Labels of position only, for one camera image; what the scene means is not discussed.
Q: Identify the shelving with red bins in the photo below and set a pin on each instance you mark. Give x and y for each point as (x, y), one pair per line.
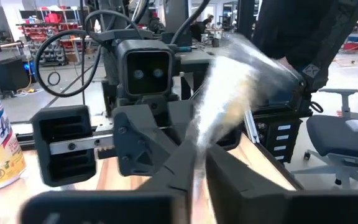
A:
(51, 31)

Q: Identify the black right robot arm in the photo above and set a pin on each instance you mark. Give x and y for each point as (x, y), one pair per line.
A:
(267, 143)

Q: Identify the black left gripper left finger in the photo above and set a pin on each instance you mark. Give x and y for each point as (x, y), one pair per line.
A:
(120, 205)

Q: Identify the orange toothbrush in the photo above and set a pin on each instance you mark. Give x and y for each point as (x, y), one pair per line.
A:
(225, 93)

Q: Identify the person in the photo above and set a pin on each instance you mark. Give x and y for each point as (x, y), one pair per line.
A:
(208, 22)
(284, 25)

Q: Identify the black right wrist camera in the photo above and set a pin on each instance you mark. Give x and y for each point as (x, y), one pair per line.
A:
(145, 71)

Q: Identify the office chair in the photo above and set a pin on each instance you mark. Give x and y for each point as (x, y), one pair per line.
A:
(331, 133)

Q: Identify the black frame strut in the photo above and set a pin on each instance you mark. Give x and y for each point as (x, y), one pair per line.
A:
(337, 40)

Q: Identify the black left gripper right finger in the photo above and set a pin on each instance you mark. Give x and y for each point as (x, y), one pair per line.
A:
(275, 208)

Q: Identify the black computer tower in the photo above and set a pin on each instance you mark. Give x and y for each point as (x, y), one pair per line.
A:
(9, 74)

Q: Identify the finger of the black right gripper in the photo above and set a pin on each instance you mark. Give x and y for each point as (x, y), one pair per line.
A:
(138, 143)
(182, 121)

